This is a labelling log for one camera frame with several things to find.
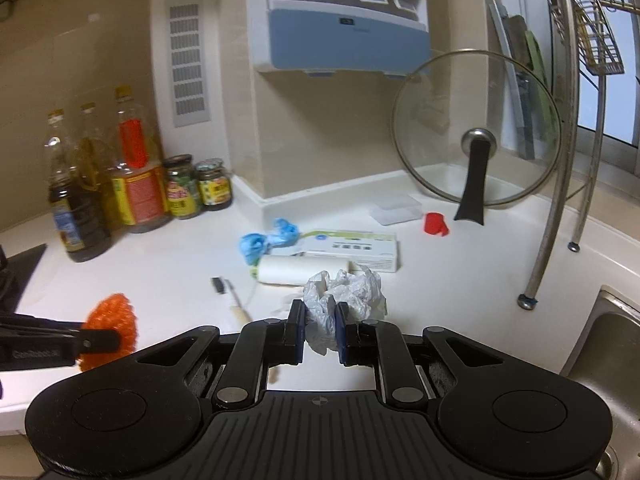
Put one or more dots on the white paper roll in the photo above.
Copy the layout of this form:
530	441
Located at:
295	270

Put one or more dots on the large bottle red label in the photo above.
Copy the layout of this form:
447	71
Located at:
142	190

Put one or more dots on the stainless steel sink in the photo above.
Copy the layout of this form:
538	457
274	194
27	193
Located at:
610	340

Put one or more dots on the yellow oil bottle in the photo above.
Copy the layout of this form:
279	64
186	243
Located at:
95	160

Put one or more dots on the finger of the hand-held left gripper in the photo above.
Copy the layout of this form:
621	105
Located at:
30	322
95	342

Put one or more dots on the grey cutting board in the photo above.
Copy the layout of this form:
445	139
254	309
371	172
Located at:
502	50

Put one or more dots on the jar with yellow label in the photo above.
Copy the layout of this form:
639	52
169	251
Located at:
182	195

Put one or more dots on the red plastic cap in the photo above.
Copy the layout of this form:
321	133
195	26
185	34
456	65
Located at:
435	224

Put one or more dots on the small black-bristled brush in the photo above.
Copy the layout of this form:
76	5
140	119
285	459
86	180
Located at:
233	302

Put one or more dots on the clear plastic box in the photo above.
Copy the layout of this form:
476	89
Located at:
395	209

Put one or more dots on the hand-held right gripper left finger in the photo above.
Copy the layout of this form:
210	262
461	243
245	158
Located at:
298	335

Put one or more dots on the metal dish rack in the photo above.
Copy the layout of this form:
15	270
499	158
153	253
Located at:
549	220

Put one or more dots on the white plastic bag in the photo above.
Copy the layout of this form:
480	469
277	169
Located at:
345	292

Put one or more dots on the blue glove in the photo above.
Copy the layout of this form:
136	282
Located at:
265	242

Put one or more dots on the dark soy sauce bottle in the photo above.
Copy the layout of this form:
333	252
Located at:
80	225

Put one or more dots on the window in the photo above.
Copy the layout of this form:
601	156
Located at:
625	85

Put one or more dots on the sauce jar checkered lid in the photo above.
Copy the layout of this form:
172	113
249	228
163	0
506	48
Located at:
215	190

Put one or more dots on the black stove top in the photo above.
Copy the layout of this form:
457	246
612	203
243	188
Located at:
20	270

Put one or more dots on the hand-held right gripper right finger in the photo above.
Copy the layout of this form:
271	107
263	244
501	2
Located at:
342	335

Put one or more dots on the white green medicine box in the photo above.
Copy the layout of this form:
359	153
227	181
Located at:
360	252

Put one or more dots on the blue white wall appliance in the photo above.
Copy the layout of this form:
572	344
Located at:
340	45

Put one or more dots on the orange spiky ball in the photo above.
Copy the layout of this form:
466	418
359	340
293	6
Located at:
112	312

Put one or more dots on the white wall vent grille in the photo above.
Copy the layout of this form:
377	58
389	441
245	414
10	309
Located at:
187	60

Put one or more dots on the green cutting board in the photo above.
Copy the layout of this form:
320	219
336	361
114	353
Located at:
539	75

